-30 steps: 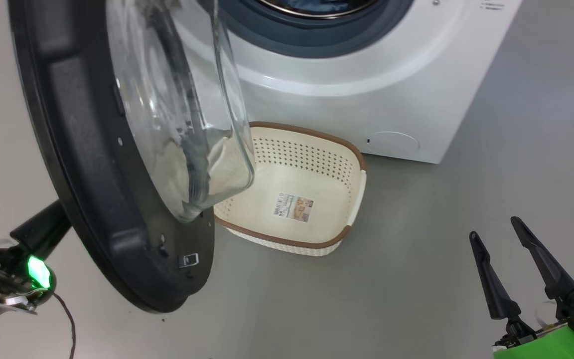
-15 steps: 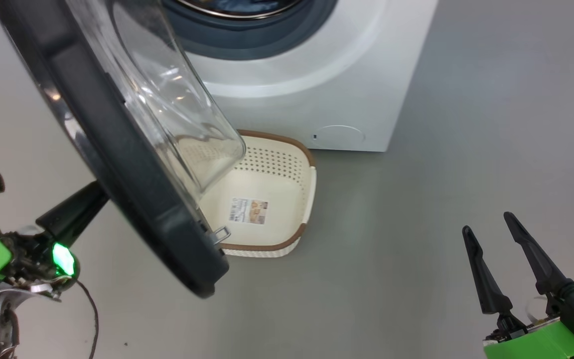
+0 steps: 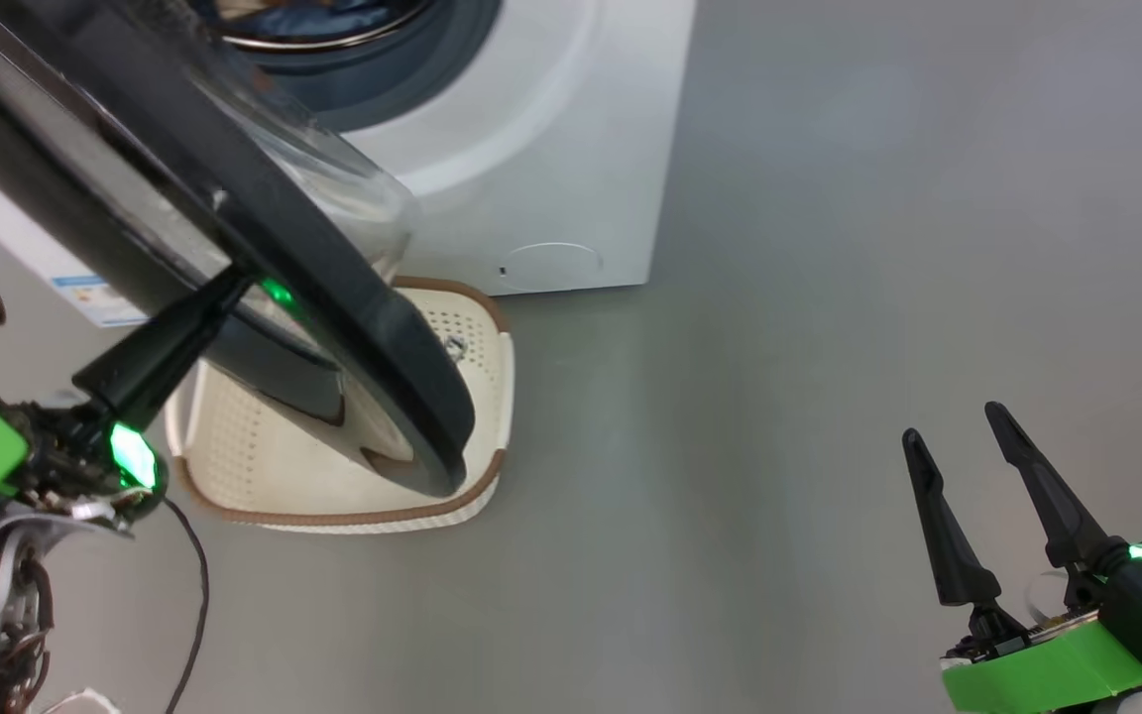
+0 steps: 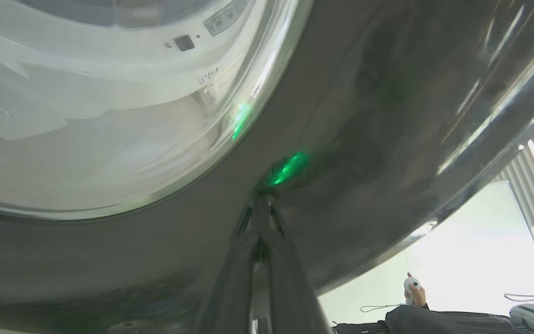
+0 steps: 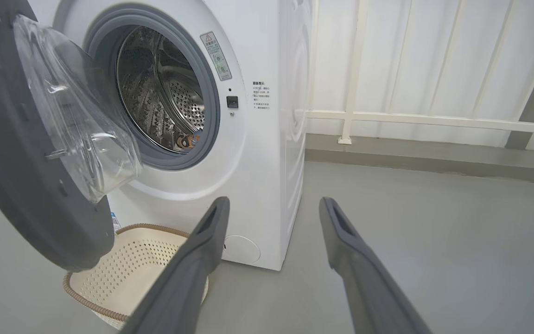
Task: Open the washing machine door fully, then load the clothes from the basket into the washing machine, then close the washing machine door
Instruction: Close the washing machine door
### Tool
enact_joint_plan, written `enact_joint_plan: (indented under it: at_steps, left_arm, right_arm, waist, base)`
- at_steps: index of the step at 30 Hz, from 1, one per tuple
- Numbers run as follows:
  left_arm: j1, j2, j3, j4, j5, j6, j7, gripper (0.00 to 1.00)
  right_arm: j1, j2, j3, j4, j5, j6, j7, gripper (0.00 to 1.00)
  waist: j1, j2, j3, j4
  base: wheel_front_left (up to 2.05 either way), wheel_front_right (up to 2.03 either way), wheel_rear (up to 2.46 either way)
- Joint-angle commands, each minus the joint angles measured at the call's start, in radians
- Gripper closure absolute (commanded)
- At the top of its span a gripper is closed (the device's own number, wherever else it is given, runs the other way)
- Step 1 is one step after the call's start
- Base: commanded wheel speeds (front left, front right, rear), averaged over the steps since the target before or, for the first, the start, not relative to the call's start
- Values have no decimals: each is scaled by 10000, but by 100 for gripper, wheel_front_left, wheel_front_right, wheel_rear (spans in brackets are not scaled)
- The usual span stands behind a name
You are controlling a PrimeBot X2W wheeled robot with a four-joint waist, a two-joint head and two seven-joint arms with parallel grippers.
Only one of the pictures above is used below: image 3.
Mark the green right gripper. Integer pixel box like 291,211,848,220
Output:
902,402,1142,714

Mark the black round glass washer door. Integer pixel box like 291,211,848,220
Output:
0,0,478,499

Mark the blue and cream printed garment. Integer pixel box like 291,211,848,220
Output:
214,0,423,41

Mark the stainless steel washer drum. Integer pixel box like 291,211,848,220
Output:
199,0,438,53

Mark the grey rubber door gasket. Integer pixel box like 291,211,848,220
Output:
264,0,505,133

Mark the white front-load washing machine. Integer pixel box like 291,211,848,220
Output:
0,0,699,328

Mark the blue energy label sticker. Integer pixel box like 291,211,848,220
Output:
51,275,151,328

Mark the white basket with brown rim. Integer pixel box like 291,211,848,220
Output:
165,278,515,536

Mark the round white filter cover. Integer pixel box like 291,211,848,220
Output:
499,243,604,294

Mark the thin black cable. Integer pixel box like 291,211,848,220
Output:
163,496,210,714

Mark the brown coiled cable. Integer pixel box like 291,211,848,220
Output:
0,555,55,714

